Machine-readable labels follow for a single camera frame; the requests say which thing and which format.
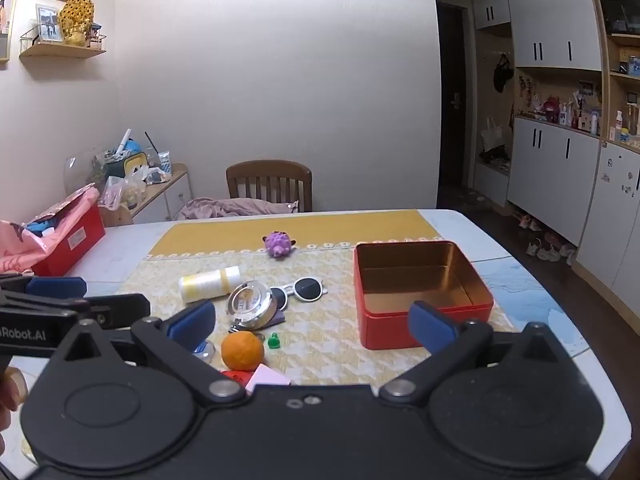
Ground round silver tin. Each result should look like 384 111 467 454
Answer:
227 281 277 332

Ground purple plush toy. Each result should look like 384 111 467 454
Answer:
263 231 297 259

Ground pink box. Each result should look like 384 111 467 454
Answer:
245 364 292 392

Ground wooden chair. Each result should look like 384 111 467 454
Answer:
226 160 313 213

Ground small photo frame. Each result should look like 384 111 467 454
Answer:
35 4 63 42

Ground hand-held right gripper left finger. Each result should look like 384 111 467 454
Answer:
47 299 251 403

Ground red packet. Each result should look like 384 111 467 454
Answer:
220 370 254 389

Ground white sunglasses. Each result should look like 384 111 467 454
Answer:
270 276 329 312

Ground mauve cloth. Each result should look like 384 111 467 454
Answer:
172 197 299 222

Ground gold ornament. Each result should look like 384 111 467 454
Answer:
58 0 96 46

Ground dark door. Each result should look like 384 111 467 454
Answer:
436 2 471 211

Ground black hanging bag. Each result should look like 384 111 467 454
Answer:
493 55 515 93

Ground clear plastic bags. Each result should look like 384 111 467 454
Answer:
97 175 146 211

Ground orange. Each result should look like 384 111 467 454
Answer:
221 331 265 372

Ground red tin box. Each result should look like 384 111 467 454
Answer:
354 241 495 351

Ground yellow white bottle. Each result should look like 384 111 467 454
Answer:
179 266 242 305

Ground wall poster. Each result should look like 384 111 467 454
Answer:
0 0 23 63

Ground red cardboard box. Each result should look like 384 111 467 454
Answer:
22 200 107 277

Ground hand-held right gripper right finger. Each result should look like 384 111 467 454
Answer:
377 301 576 406

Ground wooden wall shelf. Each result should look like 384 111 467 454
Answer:
19 25 107 59

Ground white tote bag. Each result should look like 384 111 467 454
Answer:
480 116 505 153

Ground yellow blue toy bag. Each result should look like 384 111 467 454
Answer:
105 140 151 181

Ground white wardrobe cabinets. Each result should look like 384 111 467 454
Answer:
470 0 640 321

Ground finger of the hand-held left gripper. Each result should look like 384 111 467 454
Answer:
0 274 87 307
60 294 152 330

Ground person's left hand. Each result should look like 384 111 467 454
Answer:
0 366 29 456

